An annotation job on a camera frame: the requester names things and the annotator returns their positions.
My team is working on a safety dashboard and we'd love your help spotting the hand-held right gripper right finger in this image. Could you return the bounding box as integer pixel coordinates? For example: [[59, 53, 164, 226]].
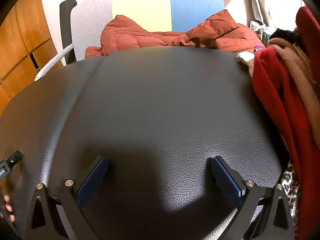
[[210, 156, 295, 240]]

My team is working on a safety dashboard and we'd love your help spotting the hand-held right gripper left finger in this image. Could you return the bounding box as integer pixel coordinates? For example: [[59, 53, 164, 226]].
[[25, 155, 109, 240]]

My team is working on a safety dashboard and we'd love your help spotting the dark red knit sweater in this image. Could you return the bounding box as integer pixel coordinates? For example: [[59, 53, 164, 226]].
[[296, 6, 320, 64]]

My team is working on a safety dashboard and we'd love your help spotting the person's left hand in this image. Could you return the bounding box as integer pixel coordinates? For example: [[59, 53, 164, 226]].
[[0, 192, 17, 223]]

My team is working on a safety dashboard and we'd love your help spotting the leopard print cloth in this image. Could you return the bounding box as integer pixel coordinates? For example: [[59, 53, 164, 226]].
[[281, 160, 301, 232]]

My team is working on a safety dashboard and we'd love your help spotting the black leather desk mat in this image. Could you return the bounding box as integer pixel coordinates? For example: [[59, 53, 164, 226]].
[[40, 47, 290, 240]]

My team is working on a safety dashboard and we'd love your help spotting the bright red garment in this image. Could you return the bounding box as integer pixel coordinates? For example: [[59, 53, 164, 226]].
[[251, 47, 320, 240]]

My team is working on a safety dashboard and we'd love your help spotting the cream white cloth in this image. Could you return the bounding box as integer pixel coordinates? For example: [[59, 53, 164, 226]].
[[236, 51, 256, 67]]

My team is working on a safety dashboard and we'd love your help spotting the wooden cabinet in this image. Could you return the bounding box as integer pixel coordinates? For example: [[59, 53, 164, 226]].
[[0, 0, 62, 117]]

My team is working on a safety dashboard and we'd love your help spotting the beige knit cloth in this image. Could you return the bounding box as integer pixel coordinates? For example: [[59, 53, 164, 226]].
[[269, 37, 320, 140]]

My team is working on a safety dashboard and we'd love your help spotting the rust quilted jacket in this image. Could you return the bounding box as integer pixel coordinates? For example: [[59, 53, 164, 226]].
[[85, 9, 263, 59]]

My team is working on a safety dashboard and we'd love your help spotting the dark green container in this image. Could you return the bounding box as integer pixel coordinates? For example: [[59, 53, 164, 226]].
[[260, 26, 272, 41]]

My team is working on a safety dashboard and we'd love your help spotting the black fuzzy cloth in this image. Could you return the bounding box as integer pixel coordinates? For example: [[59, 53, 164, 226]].
[[269, 29, 304, 47]]

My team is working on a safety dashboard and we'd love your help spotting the white patterned curtain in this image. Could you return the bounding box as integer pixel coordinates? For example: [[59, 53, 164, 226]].
[[220, 0, 309, 32]]

